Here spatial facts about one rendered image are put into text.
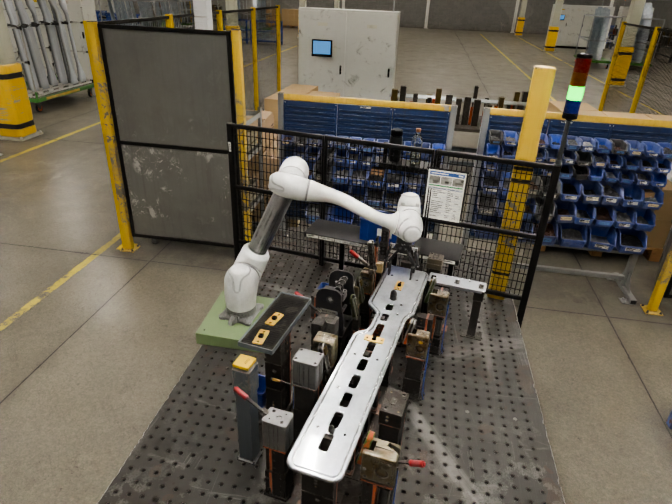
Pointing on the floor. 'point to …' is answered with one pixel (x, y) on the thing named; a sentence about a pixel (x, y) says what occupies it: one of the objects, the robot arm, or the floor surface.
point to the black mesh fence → (370, 196)
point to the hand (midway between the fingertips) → (400, 272)
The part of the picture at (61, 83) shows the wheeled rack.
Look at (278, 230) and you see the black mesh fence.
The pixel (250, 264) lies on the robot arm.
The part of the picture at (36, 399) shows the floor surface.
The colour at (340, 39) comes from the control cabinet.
